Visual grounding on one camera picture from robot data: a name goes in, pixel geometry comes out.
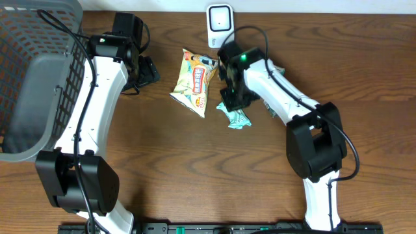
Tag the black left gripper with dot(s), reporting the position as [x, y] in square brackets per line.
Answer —
[149, 72]

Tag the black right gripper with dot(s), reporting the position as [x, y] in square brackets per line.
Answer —
[231, 104]

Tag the light green snack packet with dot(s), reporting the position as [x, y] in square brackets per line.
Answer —
[237, 118]

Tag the dark green round-label packet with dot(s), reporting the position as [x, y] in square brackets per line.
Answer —
[270, 110]

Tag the yellow chips bag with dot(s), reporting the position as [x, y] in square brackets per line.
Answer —
[192, 85]

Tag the green tissue pack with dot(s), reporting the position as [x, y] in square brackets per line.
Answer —
[281, 70]

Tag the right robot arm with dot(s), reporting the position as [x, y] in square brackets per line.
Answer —
[315, 147]

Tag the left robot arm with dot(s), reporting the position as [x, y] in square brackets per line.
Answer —
[74, 174]

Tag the grey plastic mesh basket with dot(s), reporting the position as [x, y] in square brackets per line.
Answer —
[41, 76]

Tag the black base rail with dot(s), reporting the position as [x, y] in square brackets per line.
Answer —
[280, 227]

